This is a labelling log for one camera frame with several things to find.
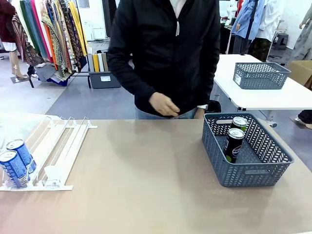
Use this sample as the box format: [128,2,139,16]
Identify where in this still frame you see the person's right hand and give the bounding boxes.
[148,92,180,117]

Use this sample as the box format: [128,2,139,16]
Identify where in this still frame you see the black Pepsi can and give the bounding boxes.
[230,117,249,134]
[223,128,245,164]

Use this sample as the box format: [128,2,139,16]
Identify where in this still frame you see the grey plastic basket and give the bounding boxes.
[201,112,295,188]
[233,62,292,90]

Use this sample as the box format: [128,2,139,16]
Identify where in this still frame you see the blue drink can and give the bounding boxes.
[6,138,37,174]
[0,150,30,190]

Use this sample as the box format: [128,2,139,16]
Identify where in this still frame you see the person's right forearm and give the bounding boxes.
[107,52,156,98]

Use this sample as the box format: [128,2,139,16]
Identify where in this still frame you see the person's left forearm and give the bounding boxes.
[199,65,219,107]

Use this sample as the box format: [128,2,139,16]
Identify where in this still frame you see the white can dispenser rack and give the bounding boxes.
[0,116,98,191]

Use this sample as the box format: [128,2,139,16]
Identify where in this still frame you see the blue jeans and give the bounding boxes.
[135,107,204,120]

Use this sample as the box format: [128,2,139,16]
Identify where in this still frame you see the white side table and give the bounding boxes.
[214,54,312,111]

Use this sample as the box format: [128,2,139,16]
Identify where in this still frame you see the person in black jacket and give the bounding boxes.
[106,0,221,119]

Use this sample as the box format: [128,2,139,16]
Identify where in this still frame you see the grey storage box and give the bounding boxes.
[88,70,122,89]

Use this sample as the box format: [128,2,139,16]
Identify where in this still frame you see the brown material roll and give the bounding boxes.
[101,52,109,72]

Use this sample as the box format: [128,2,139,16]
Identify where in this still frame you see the white material roll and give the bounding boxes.
[97,52,105,72]

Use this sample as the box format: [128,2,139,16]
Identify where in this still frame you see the yellow material roll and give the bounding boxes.
[92,54,100,73]

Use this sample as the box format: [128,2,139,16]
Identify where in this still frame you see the grey trousers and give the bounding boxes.
[233,34,253,55]

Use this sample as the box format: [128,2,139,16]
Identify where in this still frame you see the grey material roll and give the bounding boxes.
[87,54,95,73]

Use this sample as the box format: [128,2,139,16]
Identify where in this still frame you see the camouflage trousers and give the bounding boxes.
[251,38,273,63]

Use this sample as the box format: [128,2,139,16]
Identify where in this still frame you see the white undershirt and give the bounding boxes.
[169,0,186,19]

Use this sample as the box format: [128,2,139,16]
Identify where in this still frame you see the black tripod pole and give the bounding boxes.
[240,0,259,56]

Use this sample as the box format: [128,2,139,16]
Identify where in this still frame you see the blue shirt on mannequin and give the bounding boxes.
[230,0,265,41]

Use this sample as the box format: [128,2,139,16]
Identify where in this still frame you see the bystander's leg and shoe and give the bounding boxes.
[294,109,312,130]

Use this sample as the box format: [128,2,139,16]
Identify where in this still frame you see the white floor appliance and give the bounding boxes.
[81,20,95,41]

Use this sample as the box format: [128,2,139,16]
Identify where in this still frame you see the white robot behind person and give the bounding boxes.
[225,3,238,20]

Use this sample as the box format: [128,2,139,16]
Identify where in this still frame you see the grey step stool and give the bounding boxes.
[272,33,290,51]

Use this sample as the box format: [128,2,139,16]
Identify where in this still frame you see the cardboard box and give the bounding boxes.
[287,60,312,87]

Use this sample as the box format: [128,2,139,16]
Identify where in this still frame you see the folded fabric pile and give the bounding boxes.
[34,62,74,86]

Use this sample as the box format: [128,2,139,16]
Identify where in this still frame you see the yellow hanging cloth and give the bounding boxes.
[68,0,88,57]

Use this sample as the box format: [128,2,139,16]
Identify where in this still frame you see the white shirt on mannequin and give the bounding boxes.
[255,0,286,42]

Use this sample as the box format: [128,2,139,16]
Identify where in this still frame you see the dark patterned hanging cloth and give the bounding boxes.
[58,0,82,73]

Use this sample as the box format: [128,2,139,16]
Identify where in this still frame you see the multicolour patterned hanging cloth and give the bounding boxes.
[41,0,74,74]

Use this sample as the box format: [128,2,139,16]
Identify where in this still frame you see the orange hanging cloth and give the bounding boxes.
[43,29,59,71]

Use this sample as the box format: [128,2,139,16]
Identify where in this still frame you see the pink hanging cloth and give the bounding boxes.
[30,0,53,63]

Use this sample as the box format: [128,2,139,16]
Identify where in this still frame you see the brown patterned shawl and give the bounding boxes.
[11,14,44,65]

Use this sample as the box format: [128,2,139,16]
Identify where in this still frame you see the mannequin legs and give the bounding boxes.
[9,50,29,80]

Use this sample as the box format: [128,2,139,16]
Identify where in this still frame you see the green hanging cloth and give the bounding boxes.
[19,0,41,53]

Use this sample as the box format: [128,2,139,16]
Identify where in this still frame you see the maroon hanging garment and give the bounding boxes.
[0,0,17,43]

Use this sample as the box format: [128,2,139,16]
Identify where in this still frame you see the black clothes rack frame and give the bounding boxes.
[28,70,92,89]

